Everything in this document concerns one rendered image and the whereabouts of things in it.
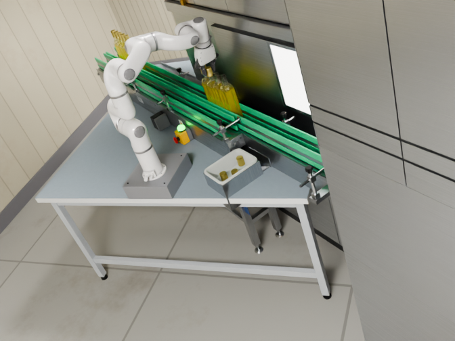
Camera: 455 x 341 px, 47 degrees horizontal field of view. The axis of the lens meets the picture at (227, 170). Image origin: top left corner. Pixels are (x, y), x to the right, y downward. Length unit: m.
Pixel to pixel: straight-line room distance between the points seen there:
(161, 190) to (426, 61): 1.62
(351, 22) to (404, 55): 0.16
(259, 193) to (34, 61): 3.03
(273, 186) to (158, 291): 1.18
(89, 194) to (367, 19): 1.98
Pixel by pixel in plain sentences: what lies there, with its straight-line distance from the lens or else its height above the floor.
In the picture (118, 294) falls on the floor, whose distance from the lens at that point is 3.36.
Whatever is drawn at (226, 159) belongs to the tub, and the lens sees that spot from 2.51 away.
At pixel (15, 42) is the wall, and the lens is 4.81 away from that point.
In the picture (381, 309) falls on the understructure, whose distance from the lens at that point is 2.10.
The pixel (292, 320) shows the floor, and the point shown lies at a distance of 2.80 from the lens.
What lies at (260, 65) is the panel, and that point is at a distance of 2.46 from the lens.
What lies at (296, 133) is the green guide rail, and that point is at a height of 0.94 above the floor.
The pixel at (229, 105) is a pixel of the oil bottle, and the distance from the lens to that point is 2.60.
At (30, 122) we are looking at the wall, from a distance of 4.80.
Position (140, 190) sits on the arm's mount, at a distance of 2.59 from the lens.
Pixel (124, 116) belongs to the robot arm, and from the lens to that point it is 2.41.
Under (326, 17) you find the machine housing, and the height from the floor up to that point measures 1.70.
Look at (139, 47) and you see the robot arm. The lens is 2.29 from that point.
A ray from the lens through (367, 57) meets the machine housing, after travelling 1.31.
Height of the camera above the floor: 2.20
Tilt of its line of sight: 34 degrees down
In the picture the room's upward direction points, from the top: 21 degrees counter-clockwise
